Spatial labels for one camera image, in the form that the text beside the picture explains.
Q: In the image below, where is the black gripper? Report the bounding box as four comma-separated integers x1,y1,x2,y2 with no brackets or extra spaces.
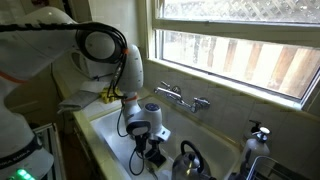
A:
134,126,171,167

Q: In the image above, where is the grey folded cloth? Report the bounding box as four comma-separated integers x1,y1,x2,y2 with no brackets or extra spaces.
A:
57,90,99,114

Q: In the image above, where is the white soap pump bottle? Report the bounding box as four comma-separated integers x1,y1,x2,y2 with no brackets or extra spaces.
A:
241,127,270,167

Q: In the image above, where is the white countertop appliance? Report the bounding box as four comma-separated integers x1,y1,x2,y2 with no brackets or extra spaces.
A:
70,51,116,78

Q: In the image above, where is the white upper cabinet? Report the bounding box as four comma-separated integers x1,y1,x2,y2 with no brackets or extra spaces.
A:
88,0,140,46

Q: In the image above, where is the metal spoon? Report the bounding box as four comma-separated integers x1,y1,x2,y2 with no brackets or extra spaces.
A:
146,167,158,180

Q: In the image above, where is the chrome wall tap faucet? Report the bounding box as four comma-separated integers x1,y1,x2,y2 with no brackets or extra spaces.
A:
154,81,210,113

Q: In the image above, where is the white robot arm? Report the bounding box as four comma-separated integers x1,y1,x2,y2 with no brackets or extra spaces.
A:
0,6,171,180

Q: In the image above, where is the black yellow sponge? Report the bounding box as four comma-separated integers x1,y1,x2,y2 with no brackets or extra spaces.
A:
145,151,166,167

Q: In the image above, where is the dish drying rack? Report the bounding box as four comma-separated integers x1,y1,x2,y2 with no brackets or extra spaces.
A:
229,155,311,180

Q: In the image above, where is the steel kettle black handle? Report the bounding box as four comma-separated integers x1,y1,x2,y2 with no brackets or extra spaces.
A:
172,140,217,180

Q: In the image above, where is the white kitchen sink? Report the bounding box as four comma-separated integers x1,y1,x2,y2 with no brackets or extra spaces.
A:
90,97,239,180

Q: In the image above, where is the window with white frame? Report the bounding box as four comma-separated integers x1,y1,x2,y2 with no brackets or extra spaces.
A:
147,0,320,109

